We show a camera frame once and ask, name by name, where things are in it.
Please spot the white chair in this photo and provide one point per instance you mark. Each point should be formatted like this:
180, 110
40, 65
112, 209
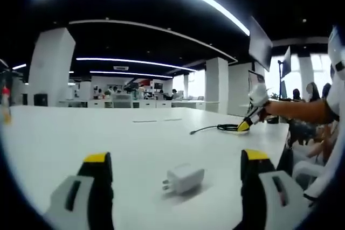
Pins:
306, 172

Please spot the white charger adapter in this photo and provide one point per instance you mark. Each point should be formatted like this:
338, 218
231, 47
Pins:
184, 178

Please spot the row of white office desks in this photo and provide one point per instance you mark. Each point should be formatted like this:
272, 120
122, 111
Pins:
151, 103

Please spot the person's white clothing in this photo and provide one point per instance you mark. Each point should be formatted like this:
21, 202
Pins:
334, 143

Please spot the small black stand monitor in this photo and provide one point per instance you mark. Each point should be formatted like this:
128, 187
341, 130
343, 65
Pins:
286, 63

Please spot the black cabinet box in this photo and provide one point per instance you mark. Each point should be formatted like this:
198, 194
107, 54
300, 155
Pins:
40, 99

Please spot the white desk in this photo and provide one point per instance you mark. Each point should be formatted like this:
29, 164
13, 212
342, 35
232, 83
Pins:
107, 138

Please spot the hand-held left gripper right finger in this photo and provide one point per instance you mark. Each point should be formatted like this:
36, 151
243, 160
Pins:
269, 203

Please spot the white worn chest device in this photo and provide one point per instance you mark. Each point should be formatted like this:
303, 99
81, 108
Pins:
338, 49

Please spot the grey office chair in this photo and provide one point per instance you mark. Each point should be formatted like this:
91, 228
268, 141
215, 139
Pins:
121, 101

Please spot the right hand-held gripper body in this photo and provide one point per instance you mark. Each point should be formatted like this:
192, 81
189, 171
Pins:
259, 95

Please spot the yellow drink bottle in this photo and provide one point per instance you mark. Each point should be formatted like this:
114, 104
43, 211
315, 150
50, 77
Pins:
6, 106

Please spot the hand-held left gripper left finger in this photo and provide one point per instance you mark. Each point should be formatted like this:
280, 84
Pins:
81, 203

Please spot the large black hanging monitor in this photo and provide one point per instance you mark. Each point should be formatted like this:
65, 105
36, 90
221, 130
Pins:
260, 44

